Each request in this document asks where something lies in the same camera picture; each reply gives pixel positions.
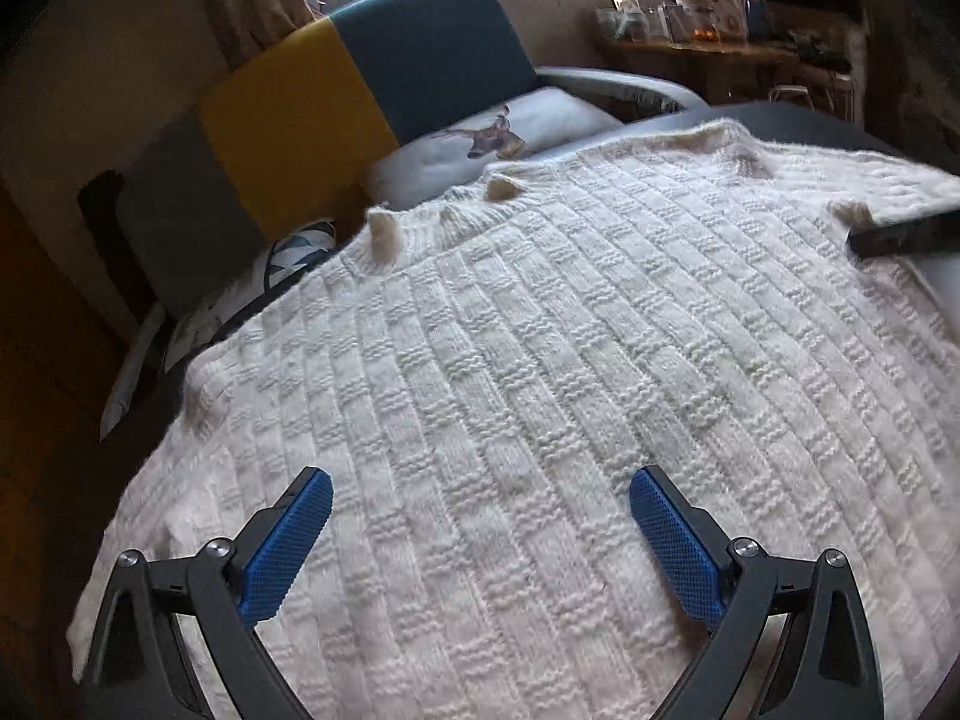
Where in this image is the grey bed frame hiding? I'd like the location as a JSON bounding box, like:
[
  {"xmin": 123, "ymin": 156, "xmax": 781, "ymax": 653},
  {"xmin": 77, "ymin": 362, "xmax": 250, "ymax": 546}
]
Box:
[{"xmin": 535, "ymin": 65, "xmax": 707, "ymax": 125}]

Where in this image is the grey yellow teal headboard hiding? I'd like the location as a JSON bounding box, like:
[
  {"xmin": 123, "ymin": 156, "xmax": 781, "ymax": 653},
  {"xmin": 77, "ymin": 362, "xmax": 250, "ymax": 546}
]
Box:
[{"xmin": 116, "ymin": 0, "xmax": 538, "ymax": 316}]

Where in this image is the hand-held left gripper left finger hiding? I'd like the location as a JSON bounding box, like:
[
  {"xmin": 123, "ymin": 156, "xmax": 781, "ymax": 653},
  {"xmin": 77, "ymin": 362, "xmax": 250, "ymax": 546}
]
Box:
[{"xmin": 79, "ymin": 466, "xmax": 335, "ymax": 720}]

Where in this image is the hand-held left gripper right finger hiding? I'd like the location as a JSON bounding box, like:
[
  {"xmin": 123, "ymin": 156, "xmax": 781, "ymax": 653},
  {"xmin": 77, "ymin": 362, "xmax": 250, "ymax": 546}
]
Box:
[{"xmin": 628, "ymin": 464, "xmax": 886, "ymax": 720}]

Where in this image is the cluttered wooden desk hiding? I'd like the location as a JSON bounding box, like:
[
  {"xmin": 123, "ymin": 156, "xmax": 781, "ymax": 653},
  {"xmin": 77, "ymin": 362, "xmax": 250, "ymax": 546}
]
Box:
[{"xmin": 595, "ymin": 0, "xmax": 865, "ymax": 117}]

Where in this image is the triangle print pillow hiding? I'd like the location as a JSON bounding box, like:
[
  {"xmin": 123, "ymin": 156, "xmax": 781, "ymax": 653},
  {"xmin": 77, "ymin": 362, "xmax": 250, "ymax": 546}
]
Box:
[{"xmin": 160, "ymin": 220, "xmax": 339, "ymax": 373}]

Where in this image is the wooden wardrobe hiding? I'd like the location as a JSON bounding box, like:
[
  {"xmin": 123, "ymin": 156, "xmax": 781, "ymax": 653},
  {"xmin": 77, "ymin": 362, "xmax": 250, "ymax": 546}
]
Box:
[{"xmin": 0, "ymin": 187, "xmax": 140, "ymax": 691}]

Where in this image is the deer print pillow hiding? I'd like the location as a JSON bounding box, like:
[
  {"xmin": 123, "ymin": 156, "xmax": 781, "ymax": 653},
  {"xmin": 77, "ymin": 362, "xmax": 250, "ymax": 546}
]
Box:
[{"xmin": 364, "ymin": 86, "xmax": 625, "ymax": 212}]

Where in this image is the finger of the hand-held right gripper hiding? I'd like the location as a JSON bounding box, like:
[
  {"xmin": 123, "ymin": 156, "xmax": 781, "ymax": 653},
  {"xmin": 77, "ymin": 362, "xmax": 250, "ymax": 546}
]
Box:
[{"xmin": 847, "ymin": 202, "xmax": 960, "ymax": 261}]

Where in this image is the cream knit sweater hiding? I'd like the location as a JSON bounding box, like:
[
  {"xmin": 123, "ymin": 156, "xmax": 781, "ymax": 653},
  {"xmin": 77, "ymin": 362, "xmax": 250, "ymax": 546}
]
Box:
[{"xmin": 66, "ymin": 120, "xmax": 960, "ymax": 720}]

